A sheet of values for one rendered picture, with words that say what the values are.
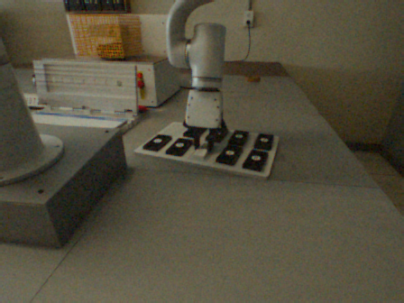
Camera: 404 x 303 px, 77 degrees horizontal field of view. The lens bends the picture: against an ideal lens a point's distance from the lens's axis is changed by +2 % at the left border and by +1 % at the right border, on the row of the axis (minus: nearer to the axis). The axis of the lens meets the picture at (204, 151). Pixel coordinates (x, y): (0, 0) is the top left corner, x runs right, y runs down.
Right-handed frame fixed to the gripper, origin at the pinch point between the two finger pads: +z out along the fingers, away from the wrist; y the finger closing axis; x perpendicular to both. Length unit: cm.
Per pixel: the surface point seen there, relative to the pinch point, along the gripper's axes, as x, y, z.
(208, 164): -6.4, 3.6, 4.1
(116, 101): 17.0, -40.7, -7.9
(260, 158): -1.3, 16.8, 1.9
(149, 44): 53, -46, -33
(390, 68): 218, 115, -37
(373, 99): 223, 109, -8
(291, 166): 1.0, 25.4, 3.6
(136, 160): -8.4, -17.3, 5.5
